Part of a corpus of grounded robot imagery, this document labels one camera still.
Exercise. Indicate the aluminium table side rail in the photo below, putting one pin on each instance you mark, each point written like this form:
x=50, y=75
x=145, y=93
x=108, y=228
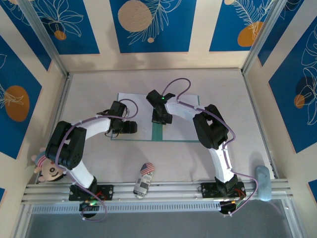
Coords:
x=59, y=111
x=252, y=99

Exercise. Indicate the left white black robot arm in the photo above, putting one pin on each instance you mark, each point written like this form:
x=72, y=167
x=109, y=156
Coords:
x=96, y=126

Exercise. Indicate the white paper sheet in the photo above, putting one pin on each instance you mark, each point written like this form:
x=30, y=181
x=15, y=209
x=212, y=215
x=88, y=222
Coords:
x=138, y=111
x=180, y=129

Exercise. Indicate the aluminium frame post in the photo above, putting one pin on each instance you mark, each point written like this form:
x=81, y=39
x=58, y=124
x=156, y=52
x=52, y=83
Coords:
x=265, y=37
x=44, y=37

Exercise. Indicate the wide aluminium base rail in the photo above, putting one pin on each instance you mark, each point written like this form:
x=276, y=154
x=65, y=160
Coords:
x=173, y=191

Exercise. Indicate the green paper folder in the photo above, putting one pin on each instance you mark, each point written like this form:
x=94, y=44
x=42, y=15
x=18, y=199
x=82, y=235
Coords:
x=157, y=134

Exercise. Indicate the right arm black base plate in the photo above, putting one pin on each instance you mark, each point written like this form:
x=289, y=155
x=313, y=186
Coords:
x=208, y=191

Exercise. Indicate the plush doll striped shirt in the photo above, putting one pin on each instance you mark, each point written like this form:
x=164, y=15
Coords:
x=52, y=171

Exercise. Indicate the black electronics box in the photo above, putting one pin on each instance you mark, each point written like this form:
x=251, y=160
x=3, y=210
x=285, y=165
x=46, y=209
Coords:
x=85, y=207
x=225, y=208

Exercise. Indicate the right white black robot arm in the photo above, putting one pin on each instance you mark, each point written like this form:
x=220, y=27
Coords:
x=223, y=163

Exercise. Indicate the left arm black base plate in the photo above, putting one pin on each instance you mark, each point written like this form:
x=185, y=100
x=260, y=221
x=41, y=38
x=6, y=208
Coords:
x=106, y=192

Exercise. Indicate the light blue plush toy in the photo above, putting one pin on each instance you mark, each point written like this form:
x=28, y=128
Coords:
x=263, y=183

